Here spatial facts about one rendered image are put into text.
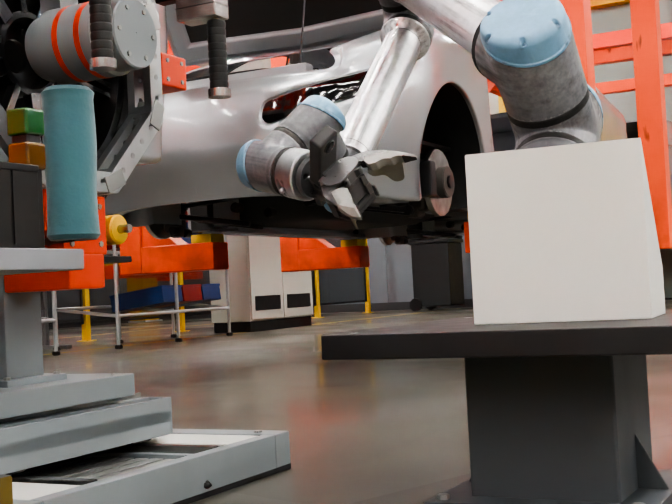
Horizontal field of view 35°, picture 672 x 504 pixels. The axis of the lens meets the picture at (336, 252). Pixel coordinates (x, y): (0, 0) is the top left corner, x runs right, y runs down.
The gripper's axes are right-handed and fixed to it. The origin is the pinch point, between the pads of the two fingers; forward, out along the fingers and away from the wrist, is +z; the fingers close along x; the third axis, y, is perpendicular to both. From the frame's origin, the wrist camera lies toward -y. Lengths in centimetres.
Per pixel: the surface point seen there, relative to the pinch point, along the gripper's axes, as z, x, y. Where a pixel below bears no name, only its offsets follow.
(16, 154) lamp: -26, 38, -34
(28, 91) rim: -71, 15, -23
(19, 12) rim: -74, 6, -34
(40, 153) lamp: -25, 36, -32
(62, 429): -46, 56, 20
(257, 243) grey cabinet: -664, -304, 465
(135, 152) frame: -64, 6, -2
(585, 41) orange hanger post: -186, -276, 181
